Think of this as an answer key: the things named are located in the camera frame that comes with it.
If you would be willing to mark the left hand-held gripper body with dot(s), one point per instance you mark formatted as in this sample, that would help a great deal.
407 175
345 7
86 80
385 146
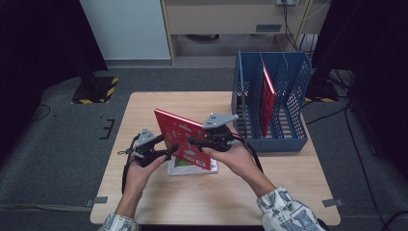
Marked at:
146 155

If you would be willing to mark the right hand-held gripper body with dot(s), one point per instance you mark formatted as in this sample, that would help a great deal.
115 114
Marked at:
221 138

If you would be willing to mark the white book with green leaf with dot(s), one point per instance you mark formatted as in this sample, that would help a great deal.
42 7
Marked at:
183 168

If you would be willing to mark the red picture book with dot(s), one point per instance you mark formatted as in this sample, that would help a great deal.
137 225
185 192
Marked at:
267 109
179 128

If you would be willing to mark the blue picture book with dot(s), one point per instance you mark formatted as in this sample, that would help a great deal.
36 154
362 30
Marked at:
242 73

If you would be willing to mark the blue plastic file rack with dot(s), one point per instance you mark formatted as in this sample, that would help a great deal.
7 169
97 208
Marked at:
288 142

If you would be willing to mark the person's left hand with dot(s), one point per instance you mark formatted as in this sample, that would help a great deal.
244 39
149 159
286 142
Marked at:
138 179

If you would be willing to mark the person's right hand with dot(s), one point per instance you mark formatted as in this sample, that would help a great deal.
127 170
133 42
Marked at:
237 160

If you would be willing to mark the grey tape strip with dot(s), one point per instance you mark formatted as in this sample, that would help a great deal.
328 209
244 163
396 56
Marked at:
97 200
333 202

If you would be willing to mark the black stand base yellow stripes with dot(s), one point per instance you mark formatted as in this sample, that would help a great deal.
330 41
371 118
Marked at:
322 91
96 89

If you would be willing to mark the white panel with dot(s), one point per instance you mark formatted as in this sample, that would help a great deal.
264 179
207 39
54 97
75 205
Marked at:
128 29

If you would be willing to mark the beige wooden cabinet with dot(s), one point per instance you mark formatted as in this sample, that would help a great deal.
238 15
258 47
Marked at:
224 19

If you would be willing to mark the black curtain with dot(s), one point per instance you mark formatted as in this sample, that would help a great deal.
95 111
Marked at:
38 48
378 48

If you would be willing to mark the white power socket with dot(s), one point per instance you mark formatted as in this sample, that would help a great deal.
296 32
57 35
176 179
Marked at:
287 2

